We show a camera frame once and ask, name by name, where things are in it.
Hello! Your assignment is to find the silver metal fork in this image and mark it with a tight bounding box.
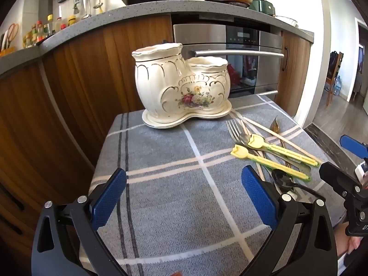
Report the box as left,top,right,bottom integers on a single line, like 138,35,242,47
238,134,311,173

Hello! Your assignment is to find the stainless steel built-in oven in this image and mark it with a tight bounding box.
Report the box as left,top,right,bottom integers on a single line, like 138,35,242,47
172,23,285,98

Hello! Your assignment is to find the yellow plastic-handled utensil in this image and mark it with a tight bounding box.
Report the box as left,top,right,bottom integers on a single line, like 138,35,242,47
231,144,312,182
248,135,322,167

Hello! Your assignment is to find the grey speckled countertop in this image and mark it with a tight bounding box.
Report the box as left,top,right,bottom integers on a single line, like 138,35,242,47
0,0,314,77

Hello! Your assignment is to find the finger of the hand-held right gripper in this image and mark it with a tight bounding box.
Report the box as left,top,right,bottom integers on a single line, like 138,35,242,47
319,162,362,198
339,135,368,158

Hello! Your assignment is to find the black spoon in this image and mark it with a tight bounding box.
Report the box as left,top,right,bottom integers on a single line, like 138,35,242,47
271,168,319,199

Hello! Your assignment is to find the hanging steel ladle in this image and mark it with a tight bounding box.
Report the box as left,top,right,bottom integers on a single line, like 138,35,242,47
81,0,92,19

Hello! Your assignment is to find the grey plaid tablecloth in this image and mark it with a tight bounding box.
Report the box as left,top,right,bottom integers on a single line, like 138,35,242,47
79,93,347,276

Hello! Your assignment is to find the gold metal utensil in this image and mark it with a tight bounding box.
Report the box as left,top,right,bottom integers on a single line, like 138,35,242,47
269,116,291,167

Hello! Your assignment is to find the person's right hand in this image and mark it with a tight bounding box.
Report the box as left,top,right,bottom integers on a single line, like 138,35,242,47
337,226,367,258

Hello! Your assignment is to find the white ceramic holder tray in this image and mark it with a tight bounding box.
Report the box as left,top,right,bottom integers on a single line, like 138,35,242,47
142,99,233,130

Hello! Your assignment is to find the green pot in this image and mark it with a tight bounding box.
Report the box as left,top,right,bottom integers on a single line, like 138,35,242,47
249,0,276,16

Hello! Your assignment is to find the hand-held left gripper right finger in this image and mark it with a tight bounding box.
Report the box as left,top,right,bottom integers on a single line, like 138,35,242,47
241,165,338,276

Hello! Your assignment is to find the wooden chair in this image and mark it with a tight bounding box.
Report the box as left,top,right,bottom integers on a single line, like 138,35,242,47
325,51,344,108

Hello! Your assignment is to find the wooden cabinet door with handle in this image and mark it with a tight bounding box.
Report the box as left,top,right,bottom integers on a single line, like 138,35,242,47
274,30,312,117

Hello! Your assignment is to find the row of seasoning bottles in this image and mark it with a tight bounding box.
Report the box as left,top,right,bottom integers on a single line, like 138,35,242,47
22,14,78,49

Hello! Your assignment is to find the white floral ceramic utensil holder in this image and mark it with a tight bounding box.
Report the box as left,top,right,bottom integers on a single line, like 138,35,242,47
132,43,231,115

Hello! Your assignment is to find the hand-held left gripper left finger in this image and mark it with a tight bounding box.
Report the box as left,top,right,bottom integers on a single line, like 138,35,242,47
31,167,127,276

